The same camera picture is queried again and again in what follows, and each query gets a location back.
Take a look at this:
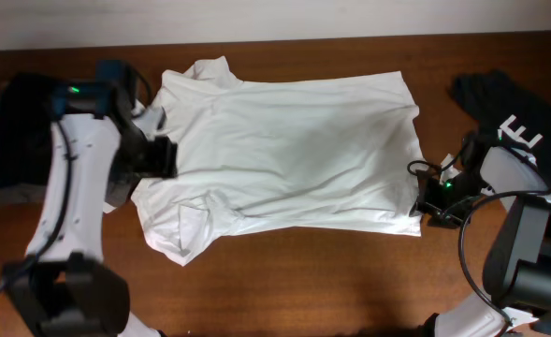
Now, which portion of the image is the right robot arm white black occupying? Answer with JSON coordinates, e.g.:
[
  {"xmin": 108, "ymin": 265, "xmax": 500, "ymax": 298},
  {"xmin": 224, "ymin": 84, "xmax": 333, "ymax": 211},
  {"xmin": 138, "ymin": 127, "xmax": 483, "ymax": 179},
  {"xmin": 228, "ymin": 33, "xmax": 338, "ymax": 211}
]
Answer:
[{"xmin": 407, "ymin": 132, "xmax": 551, "ymax": 336}]

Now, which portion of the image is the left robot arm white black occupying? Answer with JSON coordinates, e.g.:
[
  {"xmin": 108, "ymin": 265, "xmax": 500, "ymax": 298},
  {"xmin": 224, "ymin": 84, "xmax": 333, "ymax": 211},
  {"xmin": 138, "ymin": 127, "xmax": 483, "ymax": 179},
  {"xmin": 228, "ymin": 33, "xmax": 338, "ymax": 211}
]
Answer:
[{"xmin": 0, "ymin": 60, "xmax": 178, "ymax": 336}]

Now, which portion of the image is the black t-shirt with white letters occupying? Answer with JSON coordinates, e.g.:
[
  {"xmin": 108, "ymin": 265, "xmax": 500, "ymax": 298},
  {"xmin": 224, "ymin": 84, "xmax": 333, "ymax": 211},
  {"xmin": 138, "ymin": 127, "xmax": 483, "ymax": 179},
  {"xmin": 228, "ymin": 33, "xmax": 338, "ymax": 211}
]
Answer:
[{"xmin": 449, "ymin": 70, "xmax": 551, "ymax": 182}]

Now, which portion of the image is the white robot print t-shirt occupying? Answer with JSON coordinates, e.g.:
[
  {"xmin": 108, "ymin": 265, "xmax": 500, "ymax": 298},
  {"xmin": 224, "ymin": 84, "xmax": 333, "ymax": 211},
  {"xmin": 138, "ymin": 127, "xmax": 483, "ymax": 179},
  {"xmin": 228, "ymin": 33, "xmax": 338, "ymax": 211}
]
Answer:
[{"xmin": 131, "ymin": 57, "xmax": 422, "ymax": 265}]

